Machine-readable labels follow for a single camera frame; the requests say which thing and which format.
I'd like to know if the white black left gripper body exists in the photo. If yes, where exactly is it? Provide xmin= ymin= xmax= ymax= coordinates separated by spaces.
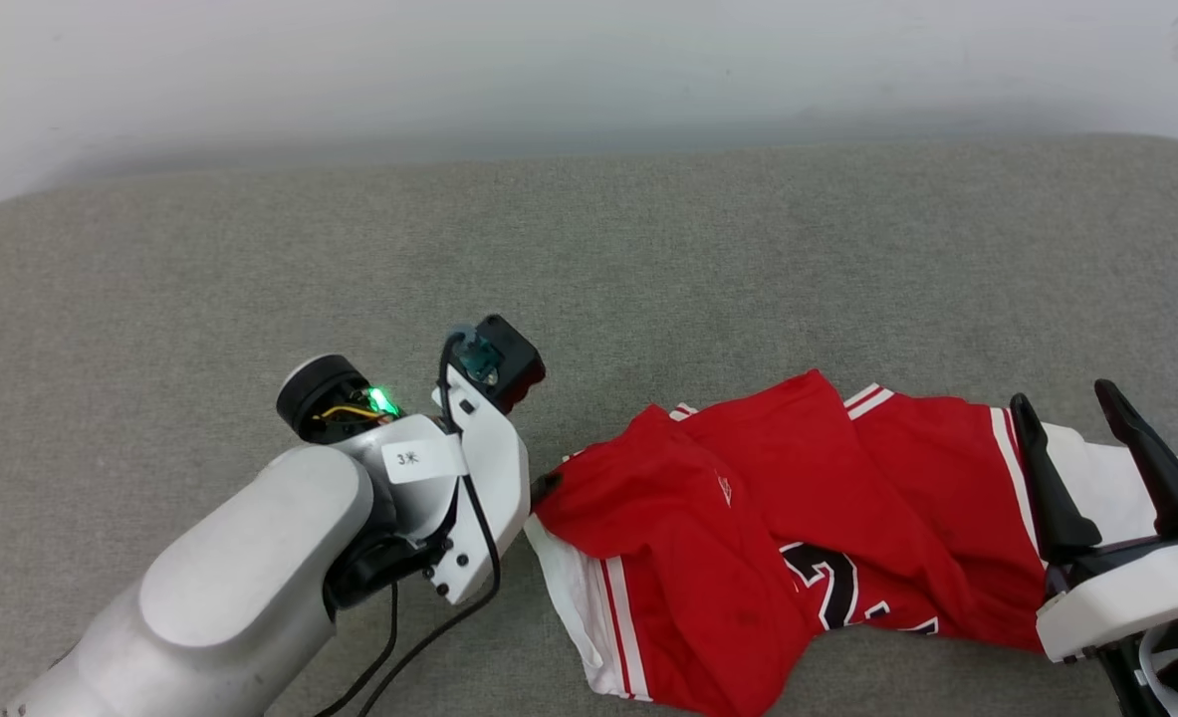
xmin=277 ymin=354 xmax=533 ymax=606

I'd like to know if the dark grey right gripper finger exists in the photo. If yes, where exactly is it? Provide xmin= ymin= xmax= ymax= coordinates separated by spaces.
xmin=1010 ymin=393 xmax=1103 ymax=565
xmin=1094 ymin=378 xmax=1178 ymax=540

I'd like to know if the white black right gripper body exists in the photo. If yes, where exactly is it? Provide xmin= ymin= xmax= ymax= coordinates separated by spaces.
xmin=1036 ymin=533 xmax=1178 ymax=664

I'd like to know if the red white basketball jersey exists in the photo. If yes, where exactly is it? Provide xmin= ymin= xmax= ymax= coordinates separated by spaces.
xmin=526 ymin=368 xmax=1163 ymax=717

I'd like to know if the thin black cable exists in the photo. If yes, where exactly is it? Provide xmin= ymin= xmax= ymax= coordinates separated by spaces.
xmin=354 ymin=334 xmax=503 ymax=717
xmin=312 ymin=583 xmax=399 ymax=717

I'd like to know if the teal cable connector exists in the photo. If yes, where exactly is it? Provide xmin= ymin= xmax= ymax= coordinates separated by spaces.
xmin=452 ymin=327 xmax=506 ymax=386

